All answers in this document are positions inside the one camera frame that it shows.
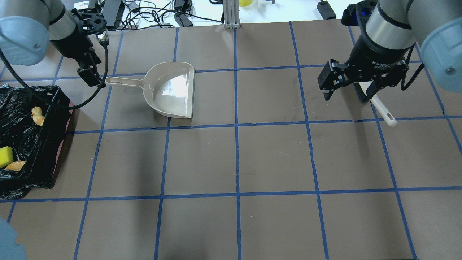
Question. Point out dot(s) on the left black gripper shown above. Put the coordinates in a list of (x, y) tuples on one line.
[(71, 44)]

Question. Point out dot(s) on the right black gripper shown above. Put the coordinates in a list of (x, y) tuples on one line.
[(375, 59)]

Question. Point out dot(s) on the white hand brush black bristles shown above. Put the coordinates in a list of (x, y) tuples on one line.
[(361, 88)]

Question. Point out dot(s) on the croissant bread toy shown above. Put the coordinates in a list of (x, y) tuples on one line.
[(37, 116)]

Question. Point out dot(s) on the beige plastic dustpan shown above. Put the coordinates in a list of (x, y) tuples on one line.
[(168, 88)]

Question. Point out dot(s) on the yellow green sponge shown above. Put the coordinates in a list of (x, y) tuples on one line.
[(6, 156)]

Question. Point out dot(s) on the yellow potato toy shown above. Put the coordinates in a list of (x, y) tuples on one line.
[(15, 166)]

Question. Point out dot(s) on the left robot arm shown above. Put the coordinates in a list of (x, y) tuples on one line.
[(29, 26)]

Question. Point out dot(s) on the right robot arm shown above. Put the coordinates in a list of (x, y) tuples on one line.
[(388, 31)]

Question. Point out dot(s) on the pink bin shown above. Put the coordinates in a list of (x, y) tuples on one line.
[(66, 144)]

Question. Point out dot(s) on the black trash bag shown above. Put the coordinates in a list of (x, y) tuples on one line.
[(39, 146)]

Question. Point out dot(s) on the black power brick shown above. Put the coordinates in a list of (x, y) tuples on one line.
[(325, 10)]

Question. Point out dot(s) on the black power adapter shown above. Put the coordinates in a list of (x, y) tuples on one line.
[(183, 20)]

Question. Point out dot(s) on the aluminium frame post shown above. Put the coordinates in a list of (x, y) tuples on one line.
[(231, 14)]

